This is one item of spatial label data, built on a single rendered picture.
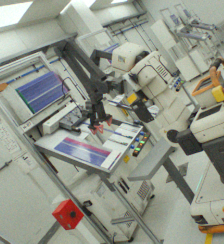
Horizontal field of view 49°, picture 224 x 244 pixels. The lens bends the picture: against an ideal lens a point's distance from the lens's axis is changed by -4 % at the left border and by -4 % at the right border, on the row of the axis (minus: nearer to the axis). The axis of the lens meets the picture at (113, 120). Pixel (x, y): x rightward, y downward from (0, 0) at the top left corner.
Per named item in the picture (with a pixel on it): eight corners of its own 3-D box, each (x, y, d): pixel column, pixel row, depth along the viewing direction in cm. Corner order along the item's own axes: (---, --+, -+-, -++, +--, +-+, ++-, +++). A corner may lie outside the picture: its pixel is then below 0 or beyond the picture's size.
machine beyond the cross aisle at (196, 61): (225, 56, 636) (185, -6, 609) (223, 64, 572) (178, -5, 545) (182, 80, 720) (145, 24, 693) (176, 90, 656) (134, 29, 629)
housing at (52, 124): (80, 115, 261) (80, 103, 253) (50, 139, 223) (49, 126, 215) (74, 113, 264) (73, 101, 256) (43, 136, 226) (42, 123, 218)
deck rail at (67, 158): (110, 177, 185) (110, 171, 182) (109, 178, 184) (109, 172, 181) (35, 147, 210) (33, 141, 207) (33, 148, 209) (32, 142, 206)
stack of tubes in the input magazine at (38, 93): (68, 91, 251) (53, 69, 247) (35, 113, 211) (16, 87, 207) (61, 97, 258) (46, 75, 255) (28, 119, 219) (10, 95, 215)
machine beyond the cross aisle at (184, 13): (229, 44, 748) (195, -8, 721) (227, 50, 684) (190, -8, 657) (192, 66, 831) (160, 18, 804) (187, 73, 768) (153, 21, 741)
